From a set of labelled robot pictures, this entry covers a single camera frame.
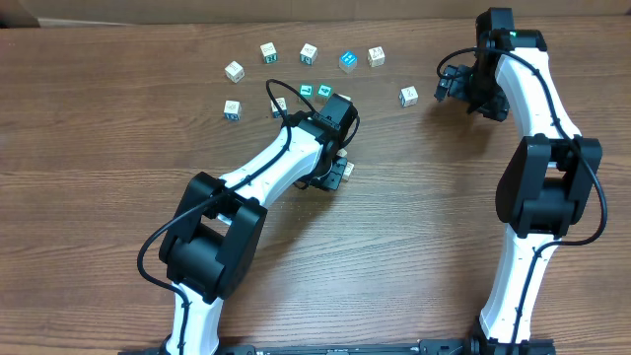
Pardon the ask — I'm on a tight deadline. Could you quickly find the block green J side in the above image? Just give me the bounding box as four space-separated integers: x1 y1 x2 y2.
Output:
300 43 317 65

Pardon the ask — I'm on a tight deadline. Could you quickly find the cardboard backdrop wall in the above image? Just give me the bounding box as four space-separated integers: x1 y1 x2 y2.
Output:
1 0 630 28

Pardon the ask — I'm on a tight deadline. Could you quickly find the blue top block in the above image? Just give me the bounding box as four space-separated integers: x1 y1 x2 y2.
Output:
339 51 358 73

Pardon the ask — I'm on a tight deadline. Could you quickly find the block blue D side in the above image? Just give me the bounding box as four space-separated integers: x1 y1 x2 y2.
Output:
223 100 242 121

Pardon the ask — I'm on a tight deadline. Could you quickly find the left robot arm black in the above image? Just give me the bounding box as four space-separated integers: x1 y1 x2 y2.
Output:
158 95 359 354

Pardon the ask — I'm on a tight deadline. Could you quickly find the block blue T side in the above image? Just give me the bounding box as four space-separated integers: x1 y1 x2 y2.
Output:
398 86 418 107

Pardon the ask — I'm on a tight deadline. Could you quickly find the block green R number five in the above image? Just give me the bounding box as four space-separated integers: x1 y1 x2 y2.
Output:
342 162 354 181

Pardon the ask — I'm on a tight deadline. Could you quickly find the block blue side centre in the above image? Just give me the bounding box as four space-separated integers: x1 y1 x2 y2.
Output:
270 98 288 118

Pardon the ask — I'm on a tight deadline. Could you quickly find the green top L block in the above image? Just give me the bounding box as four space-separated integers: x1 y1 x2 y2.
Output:
299 84 314 103

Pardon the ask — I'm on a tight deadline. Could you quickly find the green top 4 block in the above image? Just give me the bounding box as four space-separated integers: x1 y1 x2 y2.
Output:
315 84 333 105

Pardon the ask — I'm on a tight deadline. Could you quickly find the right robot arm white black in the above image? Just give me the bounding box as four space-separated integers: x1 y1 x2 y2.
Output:
435 8 607 354

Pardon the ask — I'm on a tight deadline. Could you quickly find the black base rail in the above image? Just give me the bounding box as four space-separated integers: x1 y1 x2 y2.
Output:
118 339 556 355

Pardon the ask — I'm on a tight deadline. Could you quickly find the block green R side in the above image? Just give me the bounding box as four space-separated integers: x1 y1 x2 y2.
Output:
260 42 278 64

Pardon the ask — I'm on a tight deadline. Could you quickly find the block yellow O side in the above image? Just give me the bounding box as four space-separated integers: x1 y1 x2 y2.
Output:
368 46 386 67

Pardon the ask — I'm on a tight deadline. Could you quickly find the block top left plain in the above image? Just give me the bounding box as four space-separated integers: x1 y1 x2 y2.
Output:
225 61 245 83

